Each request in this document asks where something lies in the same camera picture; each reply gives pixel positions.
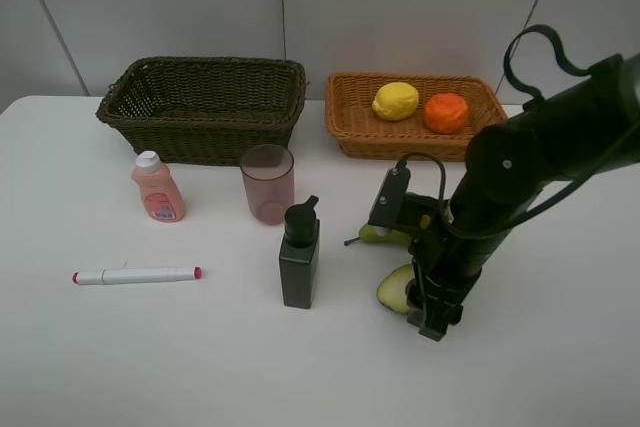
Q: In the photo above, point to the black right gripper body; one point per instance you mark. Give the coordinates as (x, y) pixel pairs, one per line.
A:
(451, 245)

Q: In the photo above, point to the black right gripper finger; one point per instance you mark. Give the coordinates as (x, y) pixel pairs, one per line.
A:
(444, 309)
(416, 293)

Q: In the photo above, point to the halved toy avocado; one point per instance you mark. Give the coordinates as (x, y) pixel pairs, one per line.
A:
(398, 292)

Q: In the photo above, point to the green red toy pear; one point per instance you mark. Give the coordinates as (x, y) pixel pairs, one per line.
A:
(370, 234)

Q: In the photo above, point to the orange toy tangerine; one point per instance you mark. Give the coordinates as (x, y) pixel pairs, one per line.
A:
(446, 113)

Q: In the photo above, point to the yellow toy lemon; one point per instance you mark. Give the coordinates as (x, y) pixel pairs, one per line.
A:
(395, 101)

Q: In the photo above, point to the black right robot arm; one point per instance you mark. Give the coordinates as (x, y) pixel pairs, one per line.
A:
(590, 128)

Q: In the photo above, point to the dark green pump bottle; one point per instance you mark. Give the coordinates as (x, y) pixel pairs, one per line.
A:
(298, 255)

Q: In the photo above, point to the orange wicker basket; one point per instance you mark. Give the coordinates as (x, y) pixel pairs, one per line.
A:
(360, 133)

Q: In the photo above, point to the translucent pink plastic cup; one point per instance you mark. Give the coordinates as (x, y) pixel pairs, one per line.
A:
(268, 177)

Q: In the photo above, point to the pink lotion bottle white cap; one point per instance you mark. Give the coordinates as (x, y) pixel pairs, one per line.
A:
(159, 193)

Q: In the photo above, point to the dark brown wicker basket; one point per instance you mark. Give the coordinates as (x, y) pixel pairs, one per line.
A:
(205, 110)

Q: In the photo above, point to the white marker with pink ends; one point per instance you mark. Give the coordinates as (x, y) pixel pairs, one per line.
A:
(134, 276)

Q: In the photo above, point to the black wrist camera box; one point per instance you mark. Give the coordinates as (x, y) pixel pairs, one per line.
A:
(389, 199)

